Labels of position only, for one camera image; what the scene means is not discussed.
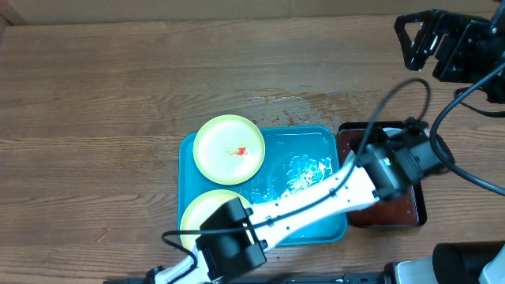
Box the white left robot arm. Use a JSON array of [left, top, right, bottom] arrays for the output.
[[150, 126, 454, 283]]

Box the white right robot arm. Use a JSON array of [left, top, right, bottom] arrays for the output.
[[384, 6, 504, 283]]

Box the white plate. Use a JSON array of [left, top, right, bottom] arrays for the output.
[[382, 127, 403, 140]]

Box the yellow plate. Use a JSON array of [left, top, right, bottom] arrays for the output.
[[193, 114, 266, 185], [179, 189, 251, 230]]

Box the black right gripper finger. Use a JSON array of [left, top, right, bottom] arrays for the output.
[[394, 9, 473, 46], [401, 23, 440, 71]]

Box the black tray with red water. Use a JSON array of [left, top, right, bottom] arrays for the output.
[[335, 122, 427, 228]]

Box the blue plastic tray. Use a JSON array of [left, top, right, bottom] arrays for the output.
[[178, 125, 339, 222]]

